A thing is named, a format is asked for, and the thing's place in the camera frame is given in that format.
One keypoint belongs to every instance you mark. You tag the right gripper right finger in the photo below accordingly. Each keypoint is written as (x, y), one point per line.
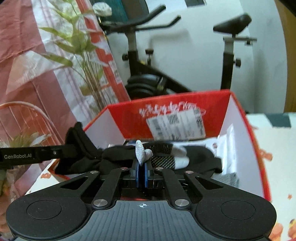
(161, 184)

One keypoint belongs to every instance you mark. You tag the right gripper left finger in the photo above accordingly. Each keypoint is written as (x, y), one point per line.
(120, 184)

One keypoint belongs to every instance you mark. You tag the black white sock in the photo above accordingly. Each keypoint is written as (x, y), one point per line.
(180, 158)

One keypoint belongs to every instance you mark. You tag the black sleep eye mask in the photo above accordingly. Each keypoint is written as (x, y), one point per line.
(82, 156)

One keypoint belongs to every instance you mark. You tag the grey knitted cloth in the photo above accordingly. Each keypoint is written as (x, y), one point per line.
(141, 153)

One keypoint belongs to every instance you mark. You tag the red strawberry cardboard box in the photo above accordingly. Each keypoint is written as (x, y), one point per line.
(208, 115)

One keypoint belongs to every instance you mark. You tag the pink printed backdrop cloth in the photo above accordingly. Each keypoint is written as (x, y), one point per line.
(56, 69)

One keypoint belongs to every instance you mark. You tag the white patterned table mat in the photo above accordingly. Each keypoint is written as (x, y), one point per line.
(275, 135)

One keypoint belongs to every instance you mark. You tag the black exercise bike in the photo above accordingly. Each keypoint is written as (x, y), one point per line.
(190, 51)

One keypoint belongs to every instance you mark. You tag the wooden door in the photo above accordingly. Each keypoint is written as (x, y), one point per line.
(286, 10)

